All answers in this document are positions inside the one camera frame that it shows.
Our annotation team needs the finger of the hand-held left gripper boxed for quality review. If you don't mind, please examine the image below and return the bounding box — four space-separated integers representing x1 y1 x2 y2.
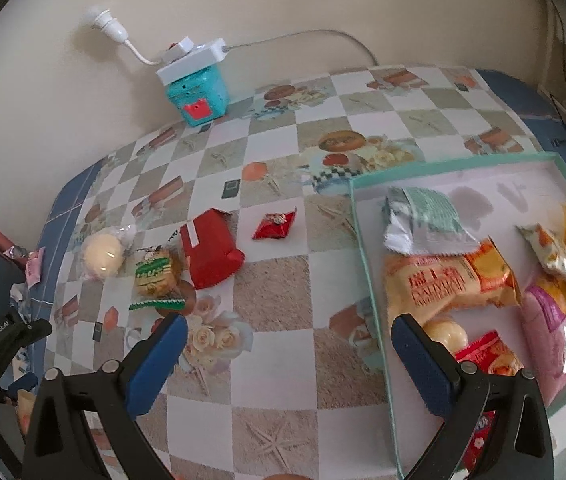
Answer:
0 372 40 407
16 320 54 348

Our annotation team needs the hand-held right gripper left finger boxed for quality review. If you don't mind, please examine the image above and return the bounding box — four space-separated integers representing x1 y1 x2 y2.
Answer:
22 311 190 480

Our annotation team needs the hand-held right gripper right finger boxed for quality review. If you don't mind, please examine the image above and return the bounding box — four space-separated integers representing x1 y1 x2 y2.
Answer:
390 312 558 480

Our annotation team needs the round pastry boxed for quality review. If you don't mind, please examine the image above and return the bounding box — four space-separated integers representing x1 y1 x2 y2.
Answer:
422 316 470 356

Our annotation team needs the red printed snack bag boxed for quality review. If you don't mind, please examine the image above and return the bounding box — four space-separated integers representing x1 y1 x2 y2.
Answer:
454 329 526 468

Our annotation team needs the mint green snack packet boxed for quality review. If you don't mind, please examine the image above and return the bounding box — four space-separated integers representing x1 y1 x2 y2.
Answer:
382 186 481 256

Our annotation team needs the white orange snack packet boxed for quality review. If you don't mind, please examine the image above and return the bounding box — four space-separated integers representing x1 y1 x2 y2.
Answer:
515 222 566 276

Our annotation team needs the teal rimmed tray box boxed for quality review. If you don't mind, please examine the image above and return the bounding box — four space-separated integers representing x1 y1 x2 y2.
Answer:
348 151 566 480

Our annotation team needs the blue white bread bag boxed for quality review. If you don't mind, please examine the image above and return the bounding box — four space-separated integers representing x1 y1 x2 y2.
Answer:
9 282 31 321

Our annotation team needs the small pink snack packet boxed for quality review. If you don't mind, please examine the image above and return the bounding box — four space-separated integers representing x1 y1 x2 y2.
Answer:
26 247 46 288

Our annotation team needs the yellow orange snack bag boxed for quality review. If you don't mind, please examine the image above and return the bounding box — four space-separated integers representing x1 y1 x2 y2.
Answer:
383 237 524 321

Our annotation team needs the green label wrapped pastry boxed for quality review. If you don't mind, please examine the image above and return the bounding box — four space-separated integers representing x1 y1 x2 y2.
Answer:
128 245 187 311

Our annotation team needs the pale bun in clear wrap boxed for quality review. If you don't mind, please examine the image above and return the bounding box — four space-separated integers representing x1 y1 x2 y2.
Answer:
79 225 136 281

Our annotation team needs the plain red foil bag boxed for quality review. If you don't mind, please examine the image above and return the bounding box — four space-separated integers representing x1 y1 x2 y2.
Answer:
179 208 245 291

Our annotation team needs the pink snack package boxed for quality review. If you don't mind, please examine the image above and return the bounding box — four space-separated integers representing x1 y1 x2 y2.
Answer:
520 280 566 406

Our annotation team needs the small red candy packet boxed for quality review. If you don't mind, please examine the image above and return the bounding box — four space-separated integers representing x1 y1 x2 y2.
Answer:
252 206 298 241

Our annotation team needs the teal box with red label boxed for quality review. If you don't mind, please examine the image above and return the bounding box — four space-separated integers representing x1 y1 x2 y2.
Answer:
164 62 228 128

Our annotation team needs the white power strip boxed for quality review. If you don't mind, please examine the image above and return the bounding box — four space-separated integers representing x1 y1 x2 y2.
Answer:
156 36 228 86

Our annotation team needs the white power adapter with cable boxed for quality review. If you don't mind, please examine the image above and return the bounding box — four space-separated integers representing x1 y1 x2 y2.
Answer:
83 6 164 67

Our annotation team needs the white power cable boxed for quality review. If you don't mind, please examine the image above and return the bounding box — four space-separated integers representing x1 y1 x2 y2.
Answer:
223 29 381 67

